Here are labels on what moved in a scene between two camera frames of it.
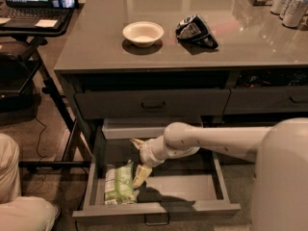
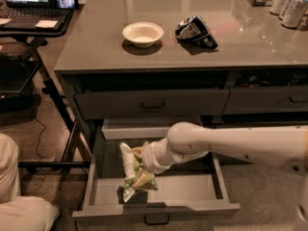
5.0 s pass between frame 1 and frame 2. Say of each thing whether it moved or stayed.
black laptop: stayed
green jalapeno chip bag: moved
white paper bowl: stayed
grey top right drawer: stayed
